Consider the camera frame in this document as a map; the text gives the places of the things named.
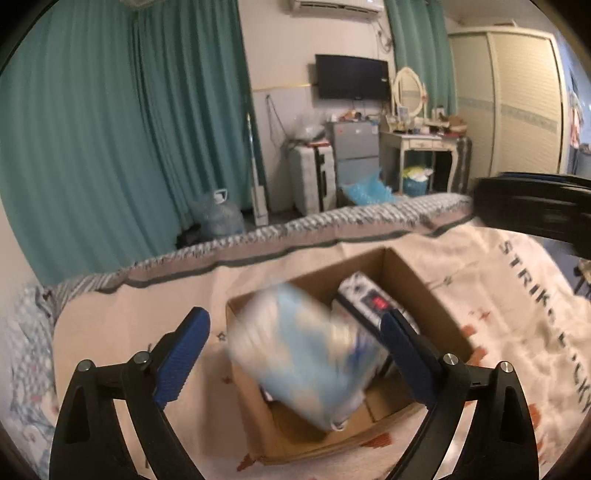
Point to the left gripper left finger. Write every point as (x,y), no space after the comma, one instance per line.
(88,442)

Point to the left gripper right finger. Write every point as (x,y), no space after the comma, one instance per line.
(500,443)

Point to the blue floral tissue pack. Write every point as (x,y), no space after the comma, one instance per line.
(304,355)

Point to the floral tissue paper pack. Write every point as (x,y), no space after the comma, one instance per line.
(365,301)

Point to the blue floral pillow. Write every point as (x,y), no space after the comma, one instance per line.
(28,394)

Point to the grey checked bed sheet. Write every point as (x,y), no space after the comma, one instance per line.
(430,215)

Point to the cream louvred wardrobe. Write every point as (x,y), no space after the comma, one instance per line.
(511,91)

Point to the blue waste basket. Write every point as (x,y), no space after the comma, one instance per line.
(416,181)

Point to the cream dressing table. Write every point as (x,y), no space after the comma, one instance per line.
(394,146)

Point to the blue plastic bag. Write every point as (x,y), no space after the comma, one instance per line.
(369,191)

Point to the oval vanity mirror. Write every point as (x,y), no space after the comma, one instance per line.
(409,93)

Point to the brown cardboard box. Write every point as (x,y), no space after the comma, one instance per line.
(276,434)

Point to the small grey refrigerator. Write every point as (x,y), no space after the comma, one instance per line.
(356,150)

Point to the teal curtain right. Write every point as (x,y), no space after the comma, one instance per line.
(421,42)

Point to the teal curtain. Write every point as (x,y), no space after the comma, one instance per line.
(421,42)
(115,123)

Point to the clear water jug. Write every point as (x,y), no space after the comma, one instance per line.
(217,215)

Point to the white air conditioner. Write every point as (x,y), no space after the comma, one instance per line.
(365,7)

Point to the teal curtain left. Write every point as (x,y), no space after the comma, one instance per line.
(115,123)

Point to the black wall television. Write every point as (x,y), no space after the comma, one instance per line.
(342,77)

